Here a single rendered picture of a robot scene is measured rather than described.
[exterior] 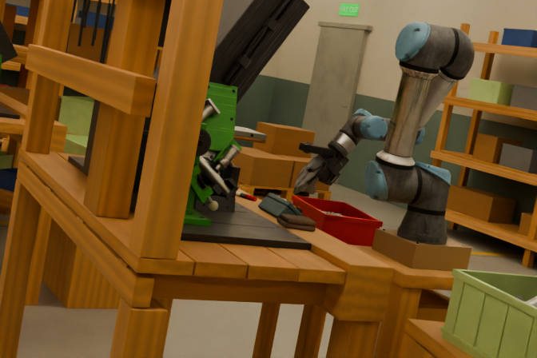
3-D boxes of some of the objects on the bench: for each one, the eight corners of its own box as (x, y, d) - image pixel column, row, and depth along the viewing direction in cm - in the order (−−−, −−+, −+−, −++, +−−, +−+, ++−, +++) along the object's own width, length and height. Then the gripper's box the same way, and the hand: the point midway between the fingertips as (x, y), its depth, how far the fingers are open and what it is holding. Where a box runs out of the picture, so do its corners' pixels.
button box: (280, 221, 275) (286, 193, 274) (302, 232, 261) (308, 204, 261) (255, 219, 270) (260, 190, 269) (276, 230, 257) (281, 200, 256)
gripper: (354, 161, 275) (312, 209, 271) (340, 156, 283) (299, 203, 279) (339, 143, 272) (296, 192, 268) (324, 139, 280) (284, 186, 276)
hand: (295, 189), depth 273 cm, fingers closed
